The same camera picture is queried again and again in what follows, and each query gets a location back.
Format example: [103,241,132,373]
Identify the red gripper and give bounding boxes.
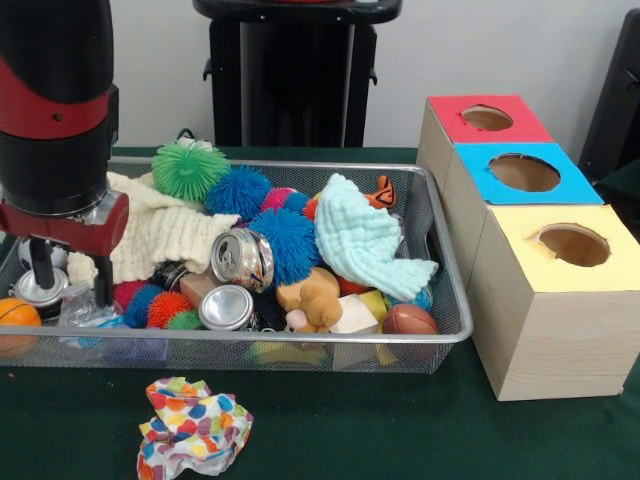
[0,192,130,307]

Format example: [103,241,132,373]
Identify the crushed silver drink can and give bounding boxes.
[209,228,275,295]

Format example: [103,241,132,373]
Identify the colourful polka dot cloth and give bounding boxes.
[137,377,255,476]

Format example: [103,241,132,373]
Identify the wooden box with three holes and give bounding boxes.
[416,94,640,402]

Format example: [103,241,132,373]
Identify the cream waffle cloth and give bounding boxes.
[66,171,242,289]

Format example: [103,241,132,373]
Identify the green spiky rubber ball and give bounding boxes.
[151,139,232,201]

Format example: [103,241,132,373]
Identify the blue spiky rubber ball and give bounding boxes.
[248,208,324,289]
[204,164,274,219]

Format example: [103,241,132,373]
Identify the tan teddy bear plush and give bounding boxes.
[276,269,345,334]

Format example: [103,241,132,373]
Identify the light blue waffle cloth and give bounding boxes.
[314,173,439,301]

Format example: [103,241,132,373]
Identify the orange tiger striped toy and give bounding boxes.
[367,174,400,209]

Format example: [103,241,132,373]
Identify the brown football toy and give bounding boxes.
[382,302,440,335]

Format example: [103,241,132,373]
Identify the dark green table cloth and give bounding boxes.
[0,145,640,480]
[594,162,640,226]

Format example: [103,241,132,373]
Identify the silver wire mesh bin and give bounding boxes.
[0,154,475,375]

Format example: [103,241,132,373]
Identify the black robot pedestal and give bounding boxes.
[192,0,404,149]

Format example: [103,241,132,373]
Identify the black frame stand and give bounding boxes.
[578,7,640,184]

